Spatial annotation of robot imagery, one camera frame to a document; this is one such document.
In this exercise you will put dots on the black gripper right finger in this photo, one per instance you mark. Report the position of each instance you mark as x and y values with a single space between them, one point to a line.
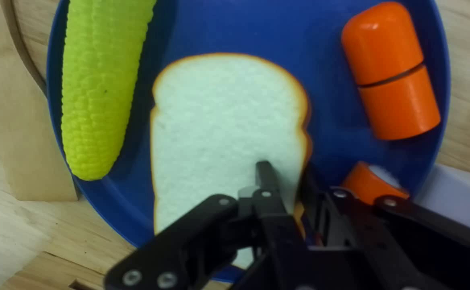
405 247

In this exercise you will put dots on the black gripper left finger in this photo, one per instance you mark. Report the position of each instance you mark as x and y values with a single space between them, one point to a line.
218 242

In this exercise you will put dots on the toy slice of bread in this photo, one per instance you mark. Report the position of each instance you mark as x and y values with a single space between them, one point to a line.
218 129

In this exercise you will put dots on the round blue plate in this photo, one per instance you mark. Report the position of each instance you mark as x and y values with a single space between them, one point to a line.
276 32

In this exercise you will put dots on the short orange toy piece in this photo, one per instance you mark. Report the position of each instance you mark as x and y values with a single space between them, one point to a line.
371 182

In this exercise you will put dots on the orange two-piece toy carrot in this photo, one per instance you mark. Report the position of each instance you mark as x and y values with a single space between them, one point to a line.
392 81

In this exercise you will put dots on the yellow toy corn cob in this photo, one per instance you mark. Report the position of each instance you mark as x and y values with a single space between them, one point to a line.
98 90

